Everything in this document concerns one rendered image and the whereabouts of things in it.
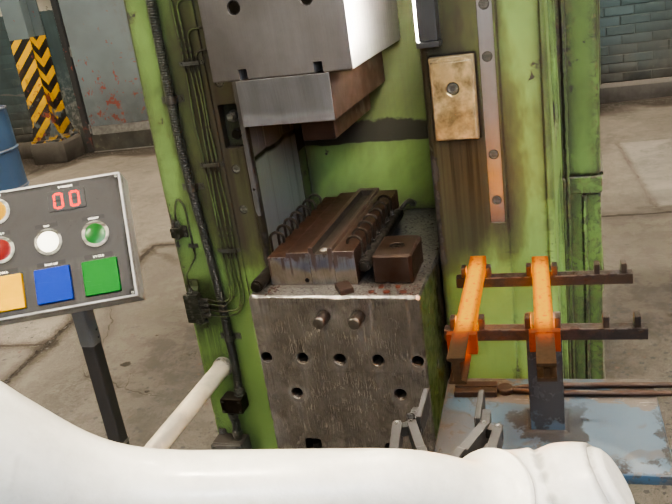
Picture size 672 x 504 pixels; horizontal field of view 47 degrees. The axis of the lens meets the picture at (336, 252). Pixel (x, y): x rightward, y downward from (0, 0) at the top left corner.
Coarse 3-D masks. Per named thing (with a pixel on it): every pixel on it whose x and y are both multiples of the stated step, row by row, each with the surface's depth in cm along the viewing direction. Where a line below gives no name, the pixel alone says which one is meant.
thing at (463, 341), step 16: (480, 256) 149; (480, 272) 142; (464, 288) 136; (480, 288) 136; (464, 304) 130; (464, 320) 125; (448, 336) 120; (464, 336) 118; (448, 352) 114; (464, 352) 113; (464, 368) 116
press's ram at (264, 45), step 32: (224, 0) 149; (256, 0) 147; (288, 0) 145; (320, 0) 143; (352, 0) 147; (384, 0) 170; (224, 32) 151; (256, 32) 149; (288, 32) 148; (320, 32) 146; (352, 32) 146; (384, 32) 169; (224, 64) 154; (256, 64) 152; (288, 64) 150; (320, 64) 152; (352, 64) 146
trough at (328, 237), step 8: (360, 192) 199; (368, 192) 199; (352, 200) 192; (360, 200) 196; (352, 208) 191; (344, 216) 185; (336, 224) 180; (344, 224) 180; (328, 232) 174; (336, 232) 176; (320, 240) 169; (328, 240) 171; (312, 248) 164; (320, 248) 167
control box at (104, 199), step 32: (0, 192) 166; (32, 192) 166; (64, 192) 166; (96, 192) 167; (128, 192) 174; (0, 224) 164; (32, 224) 165; (64, 224) 165; (128, 224) 167; (32, 256) 164; (64, 256) 164; (96, 256) 164; (128, 256) 165; (32, 288) 162; (128, 288) 164; (0, 320) 161
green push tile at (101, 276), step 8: (88, 264) 163; (96, 264) 163; (104, 264) 163; (112, 264) 163; (88, 272) 163; (96, 272) 163; (104, 272) 163; (112, 272) 163; (88, 280) 163; (96, 280) 163; (104, 280) 163; (112, 280) 163; (120, 280) 164; (88, 288) 162; (96, 288) 162; (104, 288) 162; (112, 288) 163; (120, 288) 163; (88, 296) 162
